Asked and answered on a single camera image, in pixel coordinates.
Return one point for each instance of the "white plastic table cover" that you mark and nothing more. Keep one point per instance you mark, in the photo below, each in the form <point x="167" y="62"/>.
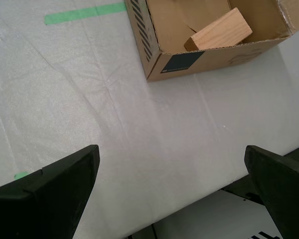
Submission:
<point x="89" y="99"/>

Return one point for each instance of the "light wooden block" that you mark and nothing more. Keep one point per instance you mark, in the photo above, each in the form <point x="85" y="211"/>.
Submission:
<point x="221" y="31"/>

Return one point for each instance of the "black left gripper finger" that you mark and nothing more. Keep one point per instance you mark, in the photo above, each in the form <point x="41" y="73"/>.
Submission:
<point x="40" y="204"/>
<point x="286" y="194"/>

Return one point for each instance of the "long bright green tape strip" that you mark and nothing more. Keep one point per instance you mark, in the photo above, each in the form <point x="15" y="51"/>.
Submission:
<point x="84" y="13"/>

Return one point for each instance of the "bright green tape mark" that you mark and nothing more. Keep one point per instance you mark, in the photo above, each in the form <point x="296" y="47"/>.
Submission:
<point x="21" y="175"/>

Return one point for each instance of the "white robot base deck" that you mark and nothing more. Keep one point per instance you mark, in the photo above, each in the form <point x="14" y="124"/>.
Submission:
<point x="214" y="219"/>

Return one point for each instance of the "brown cardboard box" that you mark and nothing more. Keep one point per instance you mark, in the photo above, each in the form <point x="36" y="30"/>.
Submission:
<point x="179" y="22"/>

